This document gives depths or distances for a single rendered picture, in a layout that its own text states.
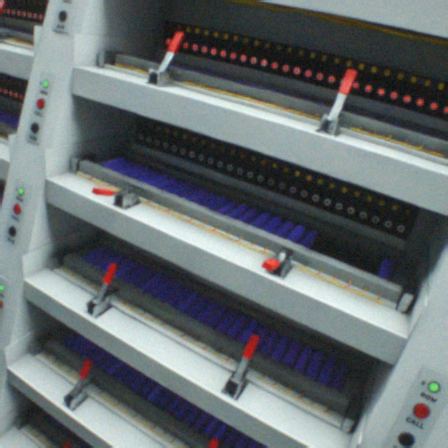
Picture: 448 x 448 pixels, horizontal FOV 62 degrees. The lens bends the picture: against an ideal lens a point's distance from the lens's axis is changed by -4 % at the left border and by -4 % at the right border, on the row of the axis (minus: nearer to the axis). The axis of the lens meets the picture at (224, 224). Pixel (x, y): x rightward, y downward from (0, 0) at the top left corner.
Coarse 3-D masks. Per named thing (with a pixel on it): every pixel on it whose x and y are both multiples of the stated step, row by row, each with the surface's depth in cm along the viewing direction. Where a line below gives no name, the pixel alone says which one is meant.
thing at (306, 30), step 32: (192, 0) 74; (160, 32) 77; (256, 32) 69; (288, 32) 67; (320, 32) 65; (352, 32) 63; (384, 32) 61; (384, 64) 61; (416, 64) 60; (160, 160) 79; (416, 224) 61; (416, 256) 61
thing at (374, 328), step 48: (96, 144) 73; (48, 192) 66; (144, 240) 59; (192, 240) 55; (384, 240) 61; (240, 288) 53; (288, 288) 50; (336, 288) 51; (336, 336) 49; (384, 336) 45
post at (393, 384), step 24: (432, 240) 56; (432, 264) 49; (432, 288) 43; (432, 312) 43; (432, 336) 43; (408, 360) 44; (432, 360) 43; (384, 384) 47; (408, 384) 44; (384, 408) 46; (384, 432) 46; (432, 432) 44
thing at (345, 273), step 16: (96, 176) 67; (112, 176) 65; (128, 176) 66; (144, 192) 63; (160, 192) 62; (176, 208) 61; (192, 208) 59; (208, 208) 60; (208, 224) 59; (224, 224) 58; (240, 224) 57; (256, 240) 56; (272, 240) 55; (304, 256) 53; (320, 256) 53; (320, 272) 52; (336, 272) 52; (352, 272) 51; (368, 288) 50; (384, 288) 49; (400, 288) 49
